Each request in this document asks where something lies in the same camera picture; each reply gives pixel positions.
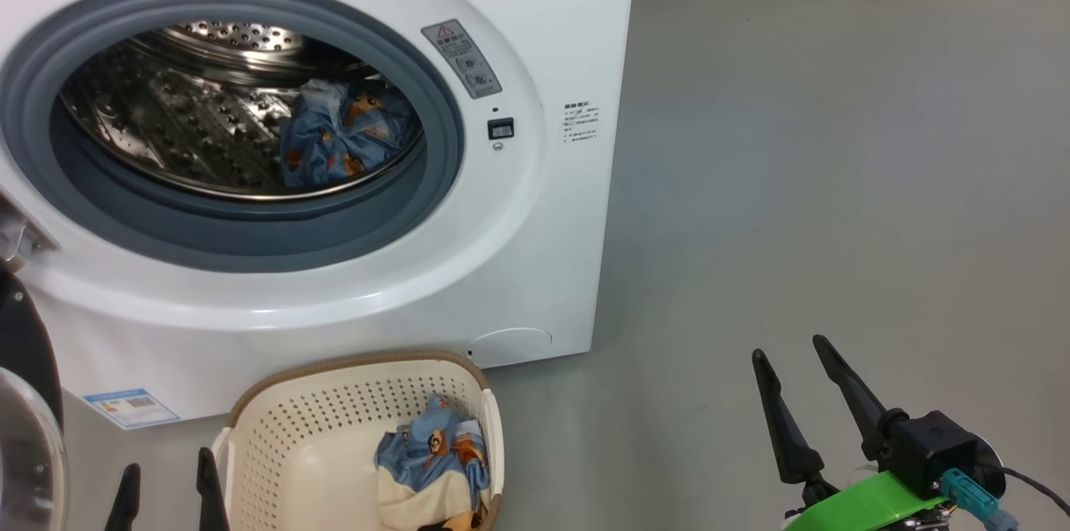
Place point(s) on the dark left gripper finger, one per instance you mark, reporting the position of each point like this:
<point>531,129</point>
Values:
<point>211,497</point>
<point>125,506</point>

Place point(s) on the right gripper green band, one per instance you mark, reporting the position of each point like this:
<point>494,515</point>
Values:
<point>936,451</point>

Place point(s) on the black round glass machine door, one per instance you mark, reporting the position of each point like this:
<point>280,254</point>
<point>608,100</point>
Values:
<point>25,339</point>

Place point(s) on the blue and cream printed garment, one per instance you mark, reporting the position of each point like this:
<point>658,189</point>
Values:
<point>435,456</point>

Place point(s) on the blue bear-print garment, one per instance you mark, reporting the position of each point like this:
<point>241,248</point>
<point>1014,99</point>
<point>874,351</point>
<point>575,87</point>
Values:
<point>343,138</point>

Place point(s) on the cream perforated laundry basket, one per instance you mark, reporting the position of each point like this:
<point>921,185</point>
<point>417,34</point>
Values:
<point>301,447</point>

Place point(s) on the grey rubber door gasket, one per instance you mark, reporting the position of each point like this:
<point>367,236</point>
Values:
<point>251,238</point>

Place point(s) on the metal door hinge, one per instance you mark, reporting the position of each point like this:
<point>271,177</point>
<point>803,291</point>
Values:
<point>21,238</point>

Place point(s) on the black door latch socket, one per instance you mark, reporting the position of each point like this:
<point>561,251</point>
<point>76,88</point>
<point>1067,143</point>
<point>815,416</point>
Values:
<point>501,129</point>

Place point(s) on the white front-load washing machine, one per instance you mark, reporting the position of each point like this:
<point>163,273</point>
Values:
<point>568,12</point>

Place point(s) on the blue energy label sticker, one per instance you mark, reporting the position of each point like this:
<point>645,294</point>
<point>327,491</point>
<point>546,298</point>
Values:
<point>132,407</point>

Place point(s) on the round white filter cover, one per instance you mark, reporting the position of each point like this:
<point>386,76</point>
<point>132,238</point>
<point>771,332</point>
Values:
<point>510,347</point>

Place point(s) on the small printed text label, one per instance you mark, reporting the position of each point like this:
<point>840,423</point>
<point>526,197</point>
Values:
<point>581,123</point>

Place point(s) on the grey warning sticker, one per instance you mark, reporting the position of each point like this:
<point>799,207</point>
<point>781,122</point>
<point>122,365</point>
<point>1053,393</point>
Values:
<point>461,58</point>

